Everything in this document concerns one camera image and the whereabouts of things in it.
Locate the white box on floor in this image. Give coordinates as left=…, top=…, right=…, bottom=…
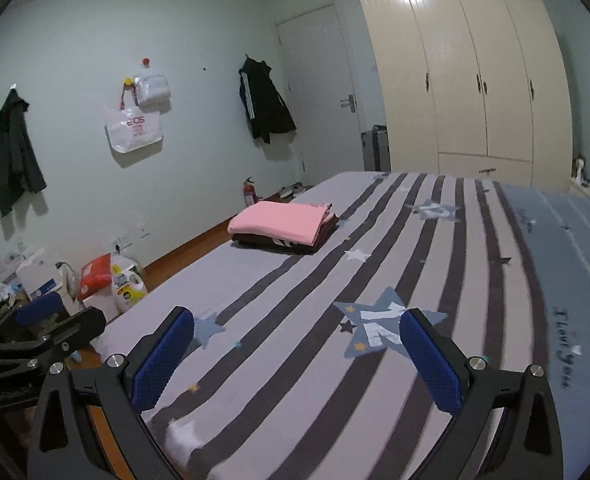
left=16, top=248, right=63, bottom=300

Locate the white shopping bag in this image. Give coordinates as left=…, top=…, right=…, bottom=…
left=98, top=78, right=164, bottom=155

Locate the red fire extinguisher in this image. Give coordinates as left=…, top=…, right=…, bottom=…
left=243, top=177, right=259, bottom=207

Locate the clear plastic hanging bag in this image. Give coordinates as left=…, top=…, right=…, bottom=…
left=133, top=58, right=171, bottom=107

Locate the striped star bed sheet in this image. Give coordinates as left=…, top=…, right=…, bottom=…
left=96, top=172, right=590, bottom=479

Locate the dark suitcase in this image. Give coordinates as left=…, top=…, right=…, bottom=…
left=361, top=125, right=391, bottom=172

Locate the dark green hanging coat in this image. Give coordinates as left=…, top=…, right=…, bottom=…
left=0, top=88, right=46, bottom=217

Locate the white door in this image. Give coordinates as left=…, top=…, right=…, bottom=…
left=278, top=6, right=363, bottom=185

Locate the yellow white detergent bottle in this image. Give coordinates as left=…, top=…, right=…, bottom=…
left=110, top=263, right=149, bottom=313

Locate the red package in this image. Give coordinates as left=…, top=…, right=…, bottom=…
left=77, top=254, right=112, bottom=300

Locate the pink garment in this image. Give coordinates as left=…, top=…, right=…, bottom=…
left=228, top=200, right=337, bottom=246

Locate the cream wardrobe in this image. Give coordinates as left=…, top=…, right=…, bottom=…
left=360, top=0, right=573, bottom=192

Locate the black jacket near door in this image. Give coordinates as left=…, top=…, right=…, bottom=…
left=239, top=56, right=296, bottom=144

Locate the folded maroon garment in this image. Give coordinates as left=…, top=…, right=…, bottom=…
left=232, top=216, right=339, bottom=255

